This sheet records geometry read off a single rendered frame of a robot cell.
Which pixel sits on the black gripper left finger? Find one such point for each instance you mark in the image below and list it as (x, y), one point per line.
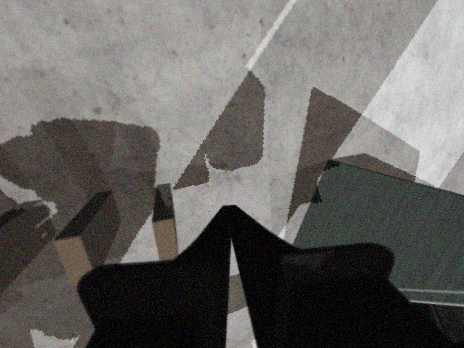
(197, 281)

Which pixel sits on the cream rectangular block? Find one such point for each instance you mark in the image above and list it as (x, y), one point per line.
(24, 231)
(85, 241)
(164, 223)

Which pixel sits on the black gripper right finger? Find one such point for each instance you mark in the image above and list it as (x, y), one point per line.
(270, 268)

